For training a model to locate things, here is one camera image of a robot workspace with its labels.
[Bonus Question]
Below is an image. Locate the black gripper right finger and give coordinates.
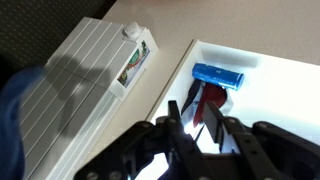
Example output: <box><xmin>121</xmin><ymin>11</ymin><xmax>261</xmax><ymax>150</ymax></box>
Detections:
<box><xmin>203</xmin><ymin>101</ymin><xmax>320</xmax><ymax>180</ymax></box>

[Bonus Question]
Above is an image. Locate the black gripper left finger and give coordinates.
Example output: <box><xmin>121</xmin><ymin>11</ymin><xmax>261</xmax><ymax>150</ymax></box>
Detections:
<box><xmin>74</xmin><ymin>99</ymin><xmax>205</xmax><ymax>180</ymax></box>

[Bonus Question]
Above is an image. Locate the black clothing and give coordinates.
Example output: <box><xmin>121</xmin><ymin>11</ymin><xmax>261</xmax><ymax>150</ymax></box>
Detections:
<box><xmin>0</xmin><ymin>64</ymin><xmax>45</xmax><ymax>180</ymax></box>

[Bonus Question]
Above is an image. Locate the white window sill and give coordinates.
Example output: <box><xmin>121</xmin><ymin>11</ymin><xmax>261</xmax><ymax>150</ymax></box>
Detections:
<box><xmin>146</xmin><ymin>39</ymin><xmax>320</xmax><ymax>180</ymax></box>

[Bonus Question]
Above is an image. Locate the blue bottle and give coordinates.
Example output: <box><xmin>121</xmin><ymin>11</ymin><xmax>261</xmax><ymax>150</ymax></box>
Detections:
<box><xmin>191</xmin><ymin>62</ymin><xmax>245</xmax><ymax>92</ymax></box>

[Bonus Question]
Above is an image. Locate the colourful radiator sticker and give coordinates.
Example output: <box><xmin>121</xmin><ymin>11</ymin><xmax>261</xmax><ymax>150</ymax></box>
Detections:
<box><xmin>116</xmin><ymin>39</ymin><xmax>151</xmax><ymax>89</ymax></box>

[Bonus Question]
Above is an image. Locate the white radiator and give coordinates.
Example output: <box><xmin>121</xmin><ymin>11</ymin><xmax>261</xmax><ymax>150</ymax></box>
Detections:
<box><xmin>18</xmin><ymin>16</ymin><xmax>159</xmax><ymax>180</ymax></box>

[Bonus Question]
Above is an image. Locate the white radiator knob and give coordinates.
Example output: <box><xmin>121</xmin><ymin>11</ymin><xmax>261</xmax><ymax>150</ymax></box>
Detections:
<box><xmin>122</xmin><ymin>21</ymin><xmax>143</xmax><ymax>42</ymax></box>

